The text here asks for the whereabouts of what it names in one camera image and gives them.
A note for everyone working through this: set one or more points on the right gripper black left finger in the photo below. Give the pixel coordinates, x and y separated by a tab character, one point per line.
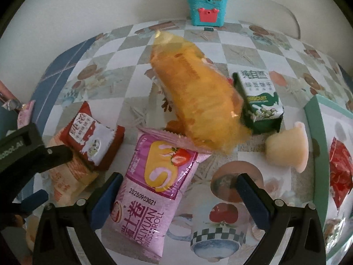
53	244

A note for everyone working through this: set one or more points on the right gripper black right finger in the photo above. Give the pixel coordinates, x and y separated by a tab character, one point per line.
306	244

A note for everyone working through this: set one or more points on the beige orange-print snack packet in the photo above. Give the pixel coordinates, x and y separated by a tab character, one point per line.
70	179

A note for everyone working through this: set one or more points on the pink swiss roll packet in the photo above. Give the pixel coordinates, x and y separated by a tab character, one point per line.
161	169

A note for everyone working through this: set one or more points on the pink snack packet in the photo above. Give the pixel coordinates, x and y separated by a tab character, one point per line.
25	114

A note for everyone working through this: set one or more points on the dark red biscuit packet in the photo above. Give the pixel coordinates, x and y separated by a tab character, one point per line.
95	143

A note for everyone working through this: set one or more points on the red snack packet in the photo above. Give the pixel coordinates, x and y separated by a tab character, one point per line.
340	162

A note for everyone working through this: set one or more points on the peach jelly cup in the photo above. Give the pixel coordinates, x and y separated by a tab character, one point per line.
289	148

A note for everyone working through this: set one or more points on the green-rimmed white tray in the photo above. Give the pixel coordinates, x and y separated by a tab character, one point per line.
330	128

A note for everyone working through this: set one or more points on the green white biscuit packet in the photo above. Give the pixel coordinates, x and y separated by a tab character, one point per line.
262	110

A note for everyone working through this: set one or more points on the yellow cake packet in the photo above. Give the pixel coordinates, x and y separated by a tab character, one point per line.
207	107

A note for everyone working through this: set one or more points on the teal toy box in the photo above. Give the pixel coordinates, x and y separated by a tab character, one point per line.
207	12

